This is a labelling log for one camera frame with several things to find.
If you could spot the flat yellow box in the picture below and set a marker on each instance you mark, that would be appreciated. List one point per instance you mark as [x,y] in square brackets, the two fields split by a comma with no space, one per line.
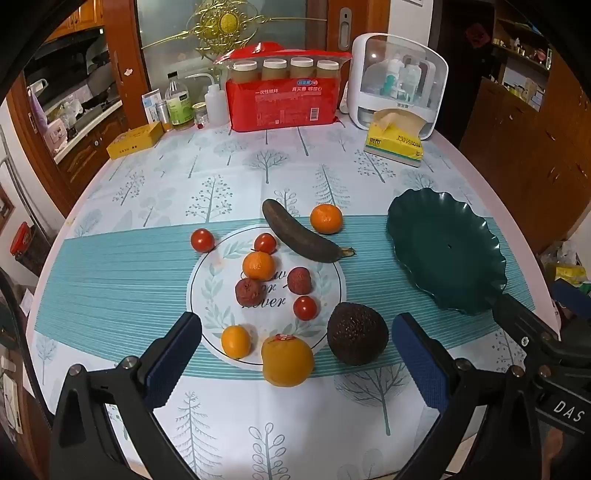
[135,141]

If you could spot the white squeeze bottle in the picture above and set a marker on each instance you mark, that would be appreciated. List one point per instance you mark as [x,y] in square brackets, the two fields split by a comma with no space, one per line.
[217,105]

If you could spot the small smooth orange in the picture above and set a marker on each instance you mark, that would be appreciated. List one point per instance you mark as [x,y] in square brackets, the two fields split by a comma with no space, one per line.
[236,341]

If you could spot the gold door ornament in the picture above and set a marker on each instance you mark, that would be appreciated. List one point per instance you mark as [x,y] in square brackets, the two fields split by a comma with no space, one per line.
[226,22]

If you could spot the red lychee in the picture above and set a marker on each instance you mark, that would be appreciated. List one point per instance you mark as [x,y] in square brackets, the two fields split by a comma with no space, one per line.
[299,280]
[248,291]

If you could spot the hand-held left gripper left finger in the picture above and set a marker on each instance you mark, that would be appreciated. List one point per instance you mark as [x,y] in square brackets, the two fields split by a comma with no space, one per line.
[173,364]

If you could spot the red container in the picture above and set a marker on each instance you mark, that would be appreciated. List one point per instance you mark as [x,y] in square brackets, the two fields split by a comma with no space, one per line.
[21,237]

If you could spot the small metal can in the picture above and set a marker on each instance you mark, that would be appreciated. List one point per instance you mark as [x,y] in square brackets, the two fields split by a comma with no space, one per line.
[162,115]

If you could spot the mandarin orange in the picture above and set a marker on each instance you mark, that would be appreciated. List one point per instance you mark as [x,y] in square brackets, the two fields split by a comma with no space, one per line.
[326,218]
[258,266]

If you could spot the overripe dark banana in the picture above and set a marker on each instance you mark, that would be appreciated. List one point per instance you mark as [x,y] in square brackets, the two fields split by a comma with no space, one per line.
[300,235]

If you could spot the red cherry tomato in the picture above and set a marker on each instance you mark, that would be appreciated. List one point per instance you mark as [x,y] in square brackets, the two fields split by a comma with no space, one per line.
[305,307]
[265,243]
[202,240]

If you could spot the red paper cup package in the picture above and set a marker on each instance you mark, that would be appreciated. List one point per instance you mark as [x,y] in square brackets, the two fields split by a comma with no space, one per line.
[286,99]

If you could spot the clear oil bottle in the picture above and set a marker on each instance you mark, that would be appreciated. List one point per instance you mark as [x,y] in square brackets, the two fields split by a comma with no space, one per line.
[179,104]

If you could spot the white storage box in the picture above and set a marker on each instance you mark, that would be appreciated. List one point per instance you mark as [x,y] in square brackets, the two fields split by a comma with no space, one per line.
[392,78]

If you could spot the yellow plastic bag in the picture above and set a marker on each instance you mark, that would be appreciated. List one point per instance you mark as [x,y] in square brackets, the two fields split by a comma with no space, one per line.
[570,272]

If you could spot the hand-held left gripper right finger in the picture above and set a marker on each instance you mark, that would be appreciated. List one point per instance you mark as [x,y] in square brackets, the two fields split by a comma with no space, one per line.
[421,364]

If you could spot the dark green scalloped plate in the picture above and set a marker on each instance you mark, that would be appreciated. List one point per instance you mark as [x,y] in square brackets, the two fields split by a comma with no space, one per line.
[443,249]

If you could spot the yellow tissue box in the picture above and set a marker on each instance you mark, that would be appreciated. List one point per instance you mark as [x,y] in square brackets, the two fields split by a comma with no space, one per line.
[397,141]

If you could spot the wooden cabinet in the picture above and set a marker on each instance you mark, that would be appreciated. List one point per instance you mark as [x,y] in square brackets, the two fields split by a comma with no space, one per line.
[517,152]

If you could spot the large orange with sticker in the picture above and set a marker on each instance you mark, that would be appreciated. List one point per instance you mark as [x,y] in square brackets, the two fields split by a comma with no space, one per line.
[287,362]

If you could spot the white blue carton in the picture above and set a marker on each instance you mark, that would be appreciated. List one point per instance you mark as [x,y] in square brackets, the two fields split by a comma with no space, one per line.
[150,105]

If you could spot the small glass jar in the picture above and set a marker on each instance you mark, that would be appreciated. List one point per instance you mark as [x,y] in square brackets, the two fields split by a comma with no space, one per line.
[199,114]

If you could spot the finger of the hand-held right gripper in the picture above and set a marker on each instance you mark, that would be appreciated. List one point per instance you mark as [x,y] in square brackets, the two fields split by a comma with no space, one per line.
[572,297]
[521,318]

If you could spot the dark avocado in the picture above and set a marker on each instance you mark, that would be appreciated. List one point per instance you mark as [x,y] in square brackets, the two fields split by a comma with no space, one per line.
[358,333]

